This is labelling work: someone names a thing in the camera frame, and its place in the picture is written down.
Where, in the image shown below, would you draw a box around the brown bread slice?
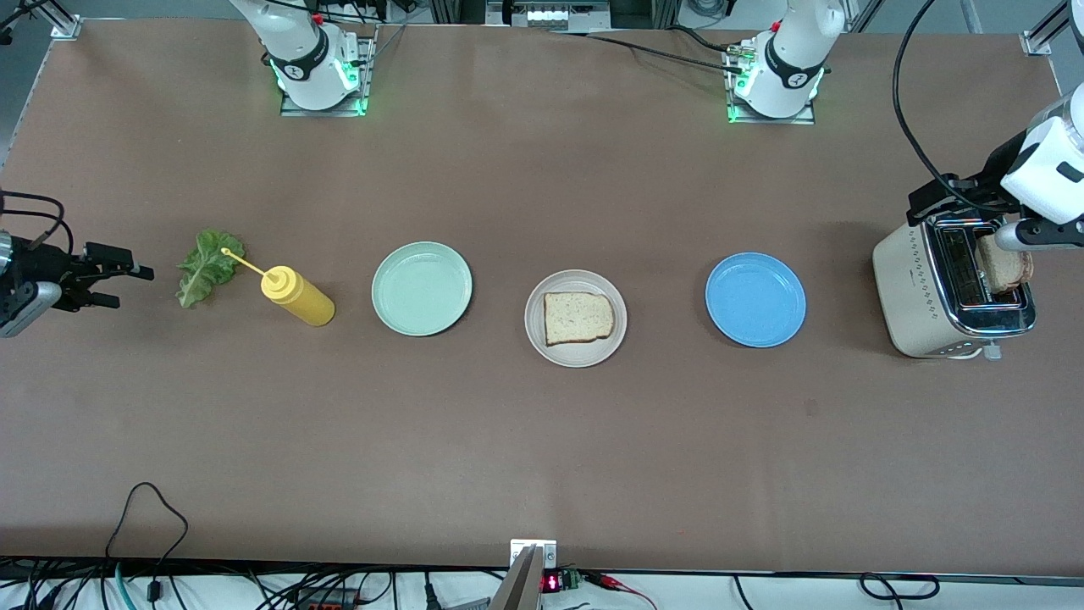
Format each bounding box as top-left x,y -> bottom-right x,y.
544,291 -> 617,347
974,233 -> 1035,296

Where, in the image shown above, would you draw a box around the green lettuce leaf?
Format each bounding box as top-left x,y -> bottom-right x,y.
175,229 -> 248,309

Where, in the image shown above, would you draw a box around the yellow squeeze bottle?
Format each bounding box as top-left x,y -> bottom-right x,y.
220,247 -> 337,328

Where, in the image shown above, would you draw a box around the blue plate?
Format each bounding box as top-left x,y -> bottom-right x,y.
705,252 -> 807,349

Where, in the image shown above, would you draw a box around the pale green plate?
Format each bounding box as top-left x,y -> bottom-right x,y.
371,241 -> 473,337

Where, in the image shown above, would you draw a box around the beige plate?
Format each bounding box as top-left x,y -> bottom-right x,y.
525,269 -> 629,369

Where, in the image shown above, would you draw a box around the cream chrome toaster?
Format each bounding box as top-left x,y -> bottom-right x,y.
872,212 -> 1039,362

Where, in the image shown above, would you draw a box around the grey power strip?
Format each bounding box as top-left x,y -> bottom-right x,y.
485,0 -> 612,33

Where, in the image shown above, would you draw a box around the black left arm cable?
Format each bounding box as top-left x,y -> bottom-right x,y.
891,0 -> 1021,214

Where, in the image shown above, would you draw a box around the aluminium frame profile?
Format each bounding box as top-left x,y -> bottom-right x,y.
30,0 -> 84,42
1020,0 -> 1084,58

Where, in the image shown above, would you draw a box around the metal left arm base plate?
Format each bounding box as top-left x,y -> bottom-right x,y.
724,42 -> 819,127

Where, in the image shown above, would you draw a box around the thin black looped cable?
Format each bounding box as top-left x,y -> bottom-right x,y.
103,481 -> 190,602

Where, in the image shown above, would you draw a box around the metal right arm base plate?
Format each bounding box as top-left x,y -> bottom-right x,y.
279,25 -> 379,119

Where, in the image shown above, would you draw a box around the black cable across table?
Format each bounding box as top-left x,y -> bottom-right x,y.
550,25 -> 750,75

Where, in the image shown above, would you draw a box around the black base cable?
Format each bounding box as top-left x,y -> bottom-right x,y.
369,21 -> 409,64

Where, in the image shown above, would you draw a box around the black coiled cable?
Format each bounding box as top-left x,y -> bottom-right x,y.
859,573 -> 942,602

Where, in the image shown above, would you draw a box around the red clip wires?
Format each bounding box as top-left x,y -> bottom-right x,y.
584,571 -> 660,610

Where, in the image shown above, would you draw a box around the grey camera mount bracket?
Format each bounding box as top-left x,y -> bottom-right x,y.
488,539 -> 559,610

